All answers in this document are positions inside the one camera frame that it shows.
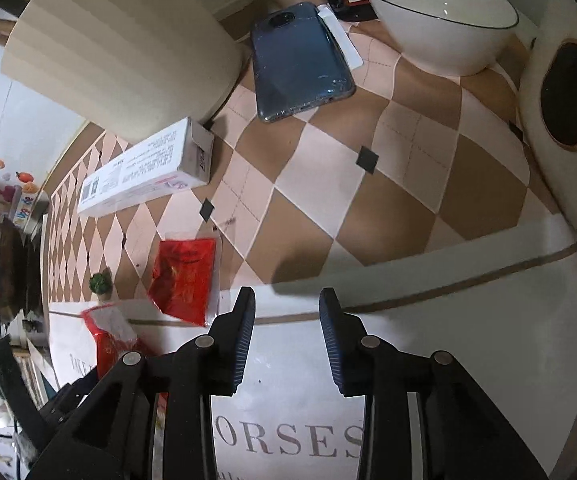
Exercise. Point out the checkered tablecloth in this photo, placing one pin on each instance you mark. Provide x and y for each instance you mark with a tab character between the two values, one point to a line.
393	200

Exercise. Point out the white bowl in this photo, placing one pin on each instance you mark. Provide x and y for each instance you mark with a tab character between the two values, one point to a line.
438	35

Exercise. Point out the white card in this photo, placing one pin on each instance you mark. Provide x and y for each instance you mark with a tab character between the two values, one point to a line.
346	40

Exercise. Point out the small green scrap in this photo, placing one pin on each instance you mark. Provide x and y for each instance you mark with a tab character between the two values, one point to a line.
101	283

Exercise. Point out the blue smartphone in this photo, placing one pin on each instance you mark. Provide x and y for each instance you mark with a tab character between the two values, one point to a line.
298	60

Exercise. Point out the cream ribbed utensil holder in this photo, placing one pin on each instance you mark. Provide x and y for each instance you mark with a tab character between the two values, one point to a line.
118	50

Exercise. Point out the colourful wall stickers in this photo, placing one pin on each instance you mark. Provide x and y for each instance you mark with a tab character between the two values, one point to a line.
13	195

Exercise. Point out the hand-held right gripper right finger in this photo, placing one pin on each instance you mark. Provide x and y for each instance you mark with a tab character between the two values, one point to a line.
332	340

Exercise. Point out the long white carton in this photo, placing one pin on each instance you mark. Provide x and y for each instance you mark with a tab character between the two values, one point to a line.
138	175

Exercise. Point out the pink and white kettle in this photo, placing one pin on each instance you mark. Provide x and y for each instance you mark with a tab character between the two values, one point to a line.
548	170

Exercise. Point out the red foil packet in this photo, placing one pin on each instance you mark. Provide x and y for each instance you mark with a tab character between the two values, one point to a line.
183	280

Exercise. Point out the red and clear snack bag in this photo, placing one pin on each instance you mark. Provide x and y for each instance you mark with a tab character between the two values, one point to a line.
111	335

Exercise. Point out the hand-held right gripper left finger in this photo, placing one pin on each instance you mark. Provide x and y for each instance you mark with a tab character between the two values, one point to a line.
243	340

